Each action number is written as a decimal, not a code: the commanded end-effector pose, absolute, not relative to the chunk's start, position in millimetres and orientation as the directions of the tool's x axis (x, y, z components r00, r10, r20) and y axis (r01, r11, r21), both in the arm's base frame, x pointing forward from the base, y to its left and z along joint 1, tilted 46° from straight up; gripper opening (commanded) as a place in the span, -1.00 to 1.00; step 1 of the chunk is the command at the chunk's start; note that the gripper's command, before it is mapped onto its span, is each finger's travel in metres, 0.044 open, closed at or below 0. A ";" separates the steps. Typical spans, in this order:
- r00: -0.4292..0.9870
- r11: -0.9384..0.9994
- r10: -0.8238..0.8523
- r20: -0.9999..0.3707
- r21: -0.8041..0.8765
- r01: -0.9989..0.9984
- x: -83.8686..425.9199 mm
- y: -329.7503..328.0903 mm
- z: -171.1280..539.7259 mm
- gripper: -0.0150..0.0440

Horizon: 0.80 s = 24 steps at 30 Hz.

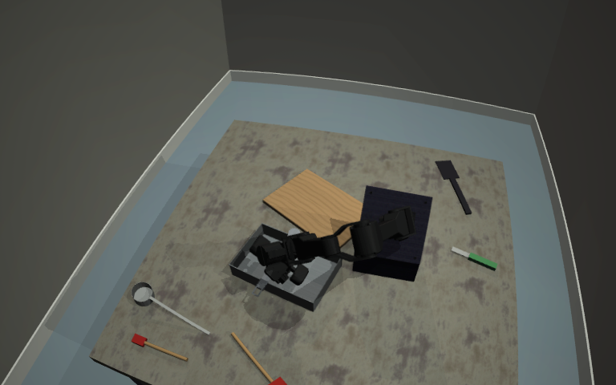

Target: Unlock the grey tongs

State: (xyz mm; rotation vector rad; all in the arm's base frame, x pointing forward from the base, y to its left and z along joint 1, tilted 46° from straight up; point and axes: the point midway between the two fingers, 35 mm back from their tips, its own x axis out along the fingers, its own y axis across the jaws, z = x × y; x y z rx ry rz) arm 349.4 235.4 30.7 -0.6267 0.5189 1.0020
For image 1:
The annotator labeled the green and white flat bar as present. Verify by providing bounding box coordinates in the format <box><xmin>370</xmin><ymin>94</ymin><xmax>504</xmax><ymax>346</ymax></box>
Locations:
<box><xmin>452</xmin><ymin>247</ymin><xmax>497</xmax><ymax>271</ymax></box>

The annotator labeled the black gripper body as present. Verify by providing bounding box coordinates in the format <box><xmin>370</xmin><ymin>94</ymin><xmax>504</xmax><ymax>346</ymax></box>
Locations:
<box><xmin>250</xmin><ymin>235</ymin><xmax>309</xmax><ymax>286</ymax></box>

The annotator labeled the black spatula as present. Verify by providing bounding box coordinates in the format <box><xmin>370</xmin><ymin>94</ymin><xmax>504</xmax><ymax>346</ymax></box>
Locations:
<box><xmin>435</xmin><ymin>160</ymin><xmax>472</xmax><ymax>215</ymax></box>

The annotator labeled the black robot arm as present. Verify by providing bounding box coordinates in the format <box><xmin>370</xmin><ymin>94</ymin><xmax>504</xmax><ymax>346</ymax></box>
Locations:
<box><xmin>256</xmin><ymin>205</ymin><xmax>416</xmax><ymax>284</ymax></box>

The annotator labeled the wooden cutting board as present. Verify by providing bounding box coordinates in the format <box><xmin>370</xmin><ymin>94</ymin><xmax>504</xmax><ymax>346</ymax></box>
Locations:
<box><xmin>262</xmin><ymin>169</ymin><xmax>363</xmax><ymax>238</ymax></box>

